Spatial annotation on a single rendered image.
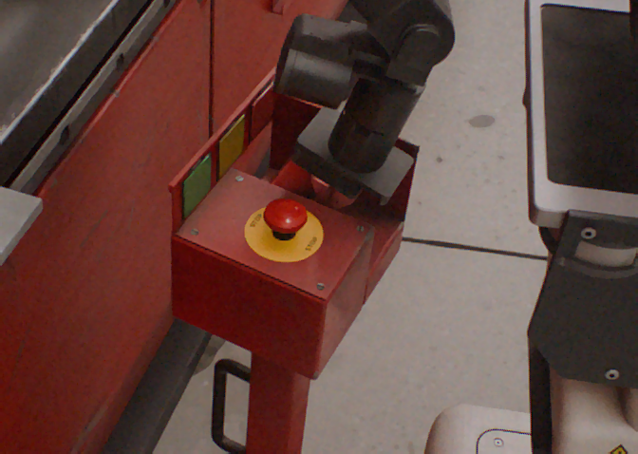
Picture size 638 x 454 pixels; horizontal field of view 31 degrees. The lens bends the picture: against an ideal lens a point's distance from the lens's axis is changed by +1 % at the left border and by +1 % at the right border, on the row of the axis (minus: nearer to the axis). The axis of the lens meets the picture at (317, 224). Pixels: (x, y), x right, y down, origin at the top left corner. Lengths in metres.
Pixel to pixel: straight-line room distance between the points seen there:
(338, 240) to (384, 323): 0.97
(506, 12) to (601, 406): 1.90
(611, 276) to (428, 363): 1.22
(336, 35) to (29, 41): 0.29
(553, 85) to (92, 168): 0.54
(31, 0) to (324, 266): 0.38
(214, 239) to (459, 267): 1.13
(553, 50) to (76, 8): 0.48
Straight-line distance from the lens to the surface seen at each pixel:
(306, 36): 0.96
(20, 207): 0.75
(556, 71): 0.83
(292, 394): 1.25
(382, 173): 1.06
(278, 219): 1.00
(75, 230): 1.19
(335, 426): 1.85
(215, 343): 1.94
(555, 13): 0.89
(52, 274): 1.17
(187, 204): 1.02
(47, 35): 1.09
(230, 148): 1.06
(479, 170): 2.30
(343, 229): 1.04
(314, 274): 1.00
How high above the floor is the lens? 1.52
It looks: 46 degrees down
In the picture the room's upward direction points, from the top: 7 degrees clockwise
